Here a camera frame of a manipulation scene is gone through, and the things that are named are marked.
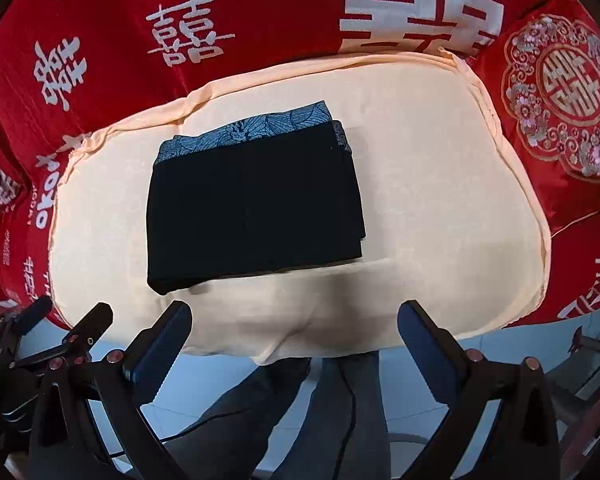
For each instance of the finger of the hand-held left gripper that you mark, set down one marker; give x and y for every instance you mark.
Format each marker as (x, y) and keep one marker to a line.
(91, 327)
(32, 316)

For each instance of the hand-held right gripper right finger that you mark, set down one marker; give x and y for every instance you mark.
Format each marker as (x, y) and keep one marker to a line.
(427, 355)

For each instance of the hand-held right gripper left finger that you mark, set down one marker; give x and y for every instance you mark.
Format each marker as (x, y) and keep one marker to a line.
(157, 355)

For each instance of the black pants with patterned waistband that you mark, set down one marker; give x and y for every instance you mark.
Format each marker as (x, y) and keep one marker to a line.
(255, 210)

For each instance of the cream cloth mat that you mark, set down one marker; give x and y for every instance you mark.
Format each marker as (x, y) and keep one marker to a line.
(430, 185)

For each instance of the red printed blanket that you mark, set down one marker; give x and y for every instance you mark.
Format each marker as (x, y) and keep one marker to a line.
(130, 60)

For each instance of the red embroidered pillow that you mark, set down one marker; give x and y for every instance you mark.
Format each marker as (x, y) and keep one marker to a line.
(555, 85)

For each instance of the dark metal frame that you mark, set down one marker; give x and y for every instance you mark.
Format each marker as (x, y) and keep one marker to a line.
(590, 360)

